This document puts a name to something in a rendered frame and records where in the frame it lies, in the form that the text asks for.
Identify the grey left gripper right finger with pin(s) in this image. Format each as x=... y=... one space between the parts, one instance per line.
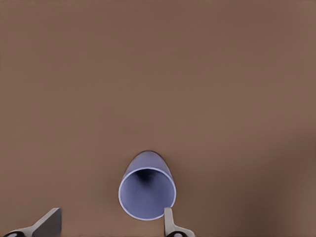
x=169 y=223

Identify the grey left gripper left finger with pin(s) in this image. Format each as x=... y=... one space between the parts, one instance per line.
x=47 y=223

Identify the purple cup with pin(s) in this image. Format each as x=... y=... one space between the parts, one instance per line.
x=145 y=195

